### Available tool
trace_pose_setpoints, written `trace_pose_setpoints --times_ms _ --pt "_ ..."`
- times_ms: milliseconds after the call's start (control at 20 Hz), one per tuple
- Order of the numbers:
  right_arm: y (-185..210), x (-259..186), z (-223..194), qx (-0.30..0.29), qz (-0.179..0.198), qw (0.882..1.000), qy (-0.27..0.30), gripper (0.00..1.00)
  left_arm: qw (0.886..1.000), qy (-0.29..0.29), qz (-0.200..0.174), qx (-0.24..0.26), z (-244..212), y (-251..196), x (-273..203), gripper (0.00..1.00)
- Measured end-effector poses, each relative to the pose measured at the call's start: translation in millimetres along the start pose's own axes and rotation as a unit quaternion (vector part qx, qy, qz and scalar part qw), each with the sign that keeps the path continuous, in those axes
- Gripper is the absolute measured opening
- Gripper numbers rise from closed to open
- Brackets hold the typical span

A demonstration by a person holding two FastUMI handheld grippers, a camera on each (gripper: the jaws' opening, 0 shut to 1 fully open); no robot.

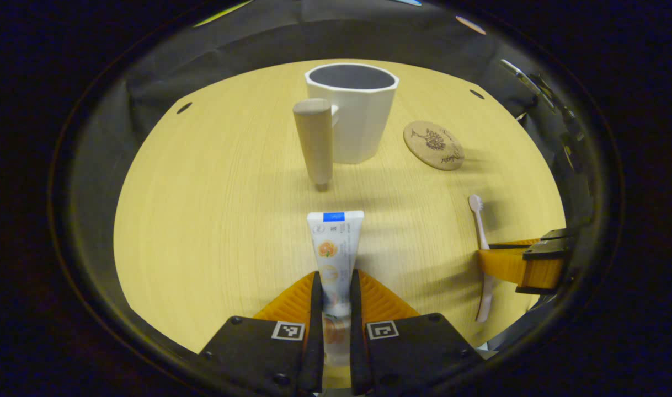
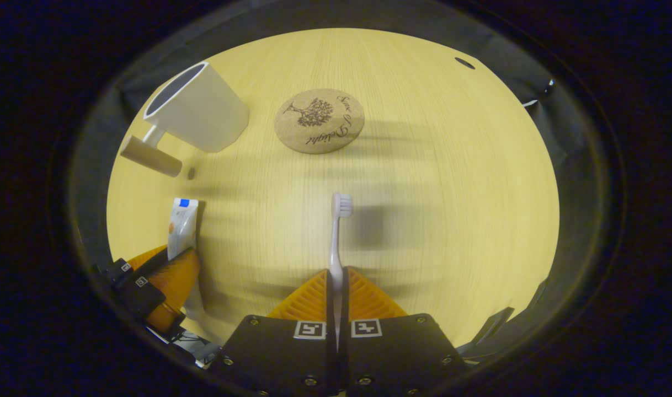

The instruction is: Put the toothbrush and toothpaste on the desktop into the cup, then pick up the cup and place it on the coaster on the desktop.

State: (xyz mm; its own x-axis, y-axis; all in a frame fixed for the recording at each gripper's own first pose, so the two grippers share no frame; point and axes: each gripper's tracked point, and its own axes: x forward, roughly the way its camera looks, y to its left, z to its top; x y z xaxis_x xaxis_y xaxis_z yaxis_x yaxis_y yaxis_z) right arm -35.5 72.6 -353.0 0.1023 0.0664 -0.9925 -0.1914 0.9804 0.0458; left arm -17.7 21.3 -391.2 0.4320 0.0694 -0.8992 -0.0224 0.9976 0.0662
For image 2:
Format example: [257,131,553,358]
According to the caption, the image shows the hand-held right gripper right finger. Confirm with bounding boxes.
[339,266,470,396]

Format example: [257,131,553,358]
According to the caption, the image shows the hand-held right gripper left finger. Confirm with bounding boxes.
[206,269,338,396]

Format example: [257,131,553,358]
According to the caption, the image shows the white toothpaste tube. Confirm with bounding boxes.
[167,197,200,261]

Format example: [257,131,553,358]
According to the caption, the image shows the white toothbrush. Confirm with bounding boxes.
[329,192,354,353]

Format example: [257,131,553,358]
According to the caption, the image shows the white cup with wooden handle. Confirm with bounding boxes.
[120,61,251,178]

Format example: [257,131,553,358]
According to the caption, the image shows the round cork coaster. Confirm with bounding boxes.
[274,88,365,155]

